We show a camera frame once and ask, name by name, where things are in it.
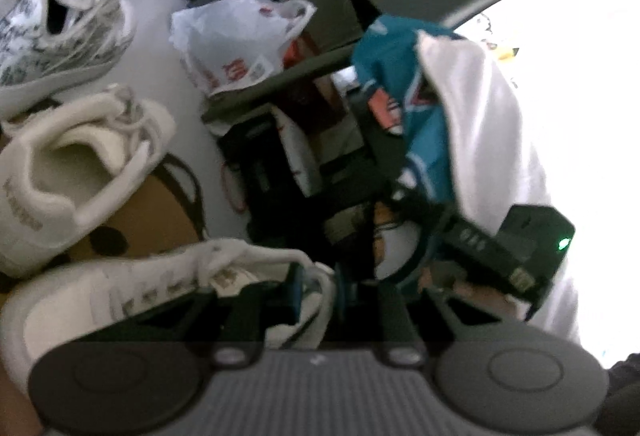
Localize person's right hand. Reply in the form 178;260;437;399
418;262;522;320

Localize teal jersey garment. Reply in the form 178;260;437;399
352;15;461;203

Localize cream white sneaker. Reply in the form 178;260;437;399
1;84;176;278

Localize white leather sneaker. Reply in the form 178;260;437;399
1;238;337;393

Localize dark shoe rack shelf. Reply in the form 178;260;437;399
189;0;501;199

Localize orange round floor mat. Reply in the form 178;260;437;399
0;152;208;312

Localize white red plastic bag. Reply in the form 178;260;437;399
169;0;317;97

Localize white cloth garment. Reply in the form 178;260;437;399
416;30;582;347

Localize grey patterned knit sneaker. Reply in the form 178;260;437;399
1;0;136;120

